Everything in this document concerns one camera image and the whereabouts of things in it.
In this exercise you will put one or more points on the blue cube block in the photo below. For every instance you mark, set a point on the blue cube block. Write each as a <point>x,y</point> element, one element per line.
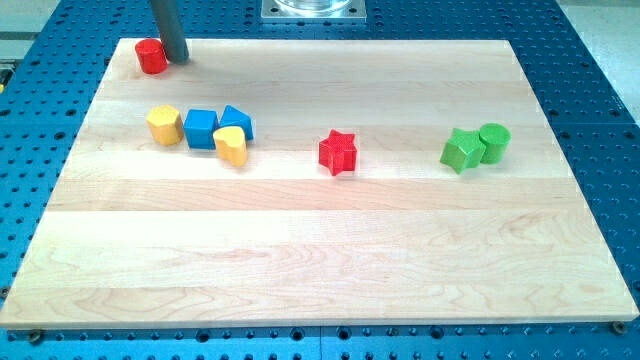
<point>199,127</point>

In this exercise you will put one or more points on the right board clamp screw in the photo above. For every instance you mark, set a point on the right board clamp screw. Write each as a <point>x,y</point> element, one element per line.
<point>619,328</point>

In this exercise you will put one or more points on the red star block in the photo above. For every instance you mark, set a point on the red star block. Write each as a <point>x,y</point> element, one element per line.
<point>338,152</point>

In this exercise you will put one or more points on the board clamp screw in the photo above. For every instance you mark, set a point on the board clamp screw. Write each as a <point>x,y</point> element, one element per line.
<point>619,328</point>
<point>34,336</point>

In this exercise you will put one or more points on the green cylinder block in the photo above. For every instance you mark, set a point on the green cylinder block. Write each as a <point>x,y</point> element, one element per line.
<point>496,139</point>

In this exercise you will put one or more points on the yellow hexagon block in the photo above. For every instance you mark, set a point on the yellow hexagon block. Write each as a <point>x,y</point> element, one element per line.
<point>165,124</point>

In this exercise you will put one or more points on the wooden board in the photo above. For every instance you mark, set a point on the wooden board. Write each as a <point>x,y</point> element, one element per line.
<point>141,235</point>

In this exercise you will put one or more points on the yellow heart block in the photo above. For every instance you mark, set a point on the yellow heart block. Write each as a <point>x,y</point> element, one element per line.
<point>230,144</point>

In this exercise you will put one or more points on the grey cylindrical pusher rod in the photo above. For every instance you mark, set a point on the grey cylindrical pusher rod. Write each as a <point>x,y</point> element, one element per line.
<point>167,17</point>

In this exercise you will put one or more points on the red cylinder block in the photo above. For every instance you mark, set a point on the red cylinder block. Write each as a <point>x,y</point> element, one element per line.
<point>151,56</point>

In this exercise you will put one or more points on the blue triangle block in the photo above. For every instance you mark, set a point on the blue triangle block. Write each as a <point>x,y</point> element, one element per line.
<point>232,116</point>

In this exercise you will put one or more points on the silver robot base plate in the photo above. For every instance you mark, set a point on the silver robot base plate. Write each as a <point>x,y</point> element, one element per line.
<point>307,10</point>

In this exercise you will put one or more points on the left board clamp screw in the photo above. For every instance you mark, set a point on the left board clamp screw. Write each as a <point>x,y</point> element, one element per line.
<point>34,336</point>

